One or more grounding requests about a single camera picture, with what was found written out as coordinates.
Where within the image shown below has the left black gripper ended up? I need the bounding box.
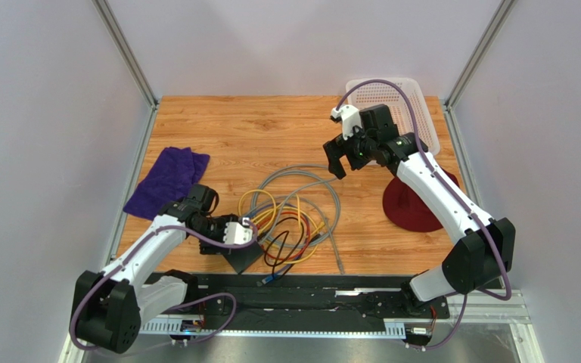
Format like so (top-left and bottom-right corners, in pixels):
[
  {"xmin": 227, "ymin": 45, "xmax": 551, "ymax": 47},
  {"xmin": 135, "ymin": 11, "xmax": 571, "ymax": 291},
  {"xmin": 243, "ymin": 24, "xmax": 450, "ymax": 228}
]
[{"xmin": 191, "ymin": 215, "xmax": 238, "ymax": 256}]

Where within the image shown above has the black network switch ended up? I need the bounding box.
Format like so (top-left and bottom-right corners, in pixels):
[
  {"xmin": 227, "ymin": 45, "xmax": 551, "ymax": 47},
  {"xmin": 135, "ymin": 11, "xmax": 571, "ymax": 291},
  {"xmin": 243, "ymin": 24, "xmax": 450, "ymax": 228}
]
[{"xmin": 223, "ymin": 243, "xmax": 263, "ymax": 275}]

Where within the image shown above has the purple cloth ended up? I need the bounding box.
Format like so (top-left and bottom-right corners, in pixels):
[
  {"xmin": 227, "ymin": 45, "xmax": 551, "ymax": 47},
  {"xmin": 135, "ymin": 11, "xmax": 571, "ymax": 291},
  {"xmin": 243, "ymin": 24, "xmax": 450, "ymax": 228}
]
[{"xmin": 123, "ymin": 147, "xmax": 210, "ymax": 220}]

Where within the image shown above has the white plastic basket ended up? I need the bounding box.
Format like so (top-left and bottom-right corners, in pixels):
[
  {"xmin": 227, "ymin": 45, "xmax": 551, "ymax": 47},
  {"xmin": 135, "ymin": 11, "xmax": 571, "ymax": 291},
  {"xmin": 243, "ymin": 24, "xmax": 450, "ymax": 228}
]
[{"xmin": 346, "ymin": 77, "xmax": 442, "ymax": 166}]

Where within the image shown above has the blue ethernet cable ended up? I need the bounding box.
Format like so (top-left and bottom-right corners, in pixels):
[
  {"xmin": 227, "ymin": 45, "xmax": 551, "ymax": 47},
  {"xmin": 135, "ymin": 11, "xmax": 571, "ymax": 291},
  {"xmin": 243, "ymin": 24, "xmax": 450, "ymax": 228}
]
[{"xmin": 250, "ymin": 201, "xmax": 317, "ymax": 288}]

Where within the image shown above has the grey ethernet cable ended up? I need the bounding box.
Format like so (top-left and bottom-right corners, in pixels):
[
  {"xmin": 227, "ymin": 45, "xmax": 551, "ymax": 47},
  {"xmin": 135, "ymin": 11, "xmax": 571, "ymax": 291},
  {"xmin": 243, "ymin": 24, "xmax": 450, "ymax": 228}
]
[{"xmin": 250, "ymin": 163, "xmax": 346, "ymax": 275}]

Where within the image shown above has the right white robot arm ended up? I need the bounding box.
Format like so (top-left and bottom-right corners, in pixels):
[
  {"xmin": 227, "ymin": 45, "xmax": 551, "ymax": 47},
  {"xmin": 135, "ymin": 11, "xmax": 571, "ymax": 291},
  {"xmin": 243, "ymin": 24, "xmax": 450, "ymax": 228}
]
[{"xmin": 323, "ymin": 104, "xmax": 515, "ymax": 306}]

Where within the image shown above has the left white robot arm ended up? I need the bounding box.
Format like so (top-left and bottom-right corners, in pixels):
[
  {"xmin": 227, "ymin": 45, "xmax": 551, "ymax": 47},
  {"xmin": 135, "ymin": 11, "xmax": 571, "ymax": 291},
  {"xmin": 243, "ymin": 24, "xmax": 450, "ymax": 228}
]
[{"xmin": 69, "ymin": 184, "xmax": 258, "ymax": 353}]

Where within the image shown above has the dark red cap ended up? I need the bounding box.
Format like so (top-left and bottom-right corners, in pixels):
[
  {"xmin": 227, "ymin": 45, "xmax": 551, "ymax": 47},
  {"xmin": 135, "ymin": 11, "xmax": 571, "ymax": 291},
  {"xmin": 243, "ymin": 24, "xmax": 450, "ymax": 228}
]
[{"xmin": 382, "ymin": 177, "xmax": 443, "ymax": 233}]

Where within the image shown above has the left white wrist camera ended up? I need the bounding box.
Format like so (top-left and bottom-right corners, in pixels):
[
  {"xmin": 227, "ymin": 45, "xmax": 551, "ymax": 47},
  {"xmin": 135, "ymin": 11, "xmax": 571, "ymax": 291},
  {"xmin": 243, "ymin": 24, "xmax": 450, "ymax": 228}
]
[{"xmin": 223, "ymin": 218, "xmax": 257, "ymax": 249}]

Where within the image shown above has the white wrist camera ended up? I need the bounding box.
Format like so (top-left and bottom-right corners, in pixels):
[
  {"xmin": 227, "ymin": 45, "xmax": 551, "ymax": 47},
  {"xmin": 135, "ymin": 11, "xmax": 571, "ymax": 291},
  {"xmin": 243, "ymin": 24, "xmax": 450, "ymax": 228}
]
[
  {"xmin": 331, "ymin": 104, "xmax": 362, "ymax": 140},
  {"xmin": 223, "ymin": 218, "xmax": 257, "ymax": 249}
]

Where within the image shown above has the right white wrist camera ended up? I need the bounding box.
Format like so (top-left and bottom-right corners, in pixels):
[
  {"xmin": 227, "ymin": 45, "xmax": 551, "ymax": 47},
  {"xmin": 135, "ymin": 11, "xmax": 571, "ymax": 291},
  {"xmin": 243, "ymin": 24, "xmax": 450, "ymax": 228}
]
[{"xmin": 331, "ymin": 104, "xmax": 362, "ymax": 140}]

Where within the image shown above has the red ethernet cable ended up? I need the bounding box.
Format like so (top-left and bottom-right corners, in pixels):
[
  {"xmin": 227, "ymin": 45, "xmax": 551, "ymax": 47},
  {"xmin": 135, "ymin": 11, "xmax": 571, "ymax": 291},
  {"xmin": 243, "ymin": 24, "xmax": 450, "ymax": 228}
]
[{"xmin": 257, "ymin": 213, "xmax": 312, "ymax": 267}]

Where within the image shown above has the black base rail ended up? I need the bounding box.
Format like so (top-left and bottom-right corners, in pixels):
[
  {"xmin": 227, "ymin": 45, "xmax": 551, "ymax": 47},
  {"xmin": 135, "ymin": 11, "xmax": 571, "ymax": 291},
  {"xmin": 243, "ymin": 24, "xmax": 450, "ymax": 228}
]
[{"xmin": 147, "ymin": 271, "xmax": 473, "ymax": 336}]

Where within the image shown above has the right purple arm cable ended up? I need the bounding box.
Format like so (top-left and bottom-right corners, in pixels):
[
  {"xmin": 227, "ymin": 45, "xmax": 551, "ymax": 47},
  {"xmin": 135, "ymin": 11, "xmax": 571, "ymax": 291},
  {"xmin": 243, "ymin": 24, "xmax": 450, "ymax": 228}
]
[{"xmin": 334, "ymin": 79, "xmax": 513, "ymax": 302}]

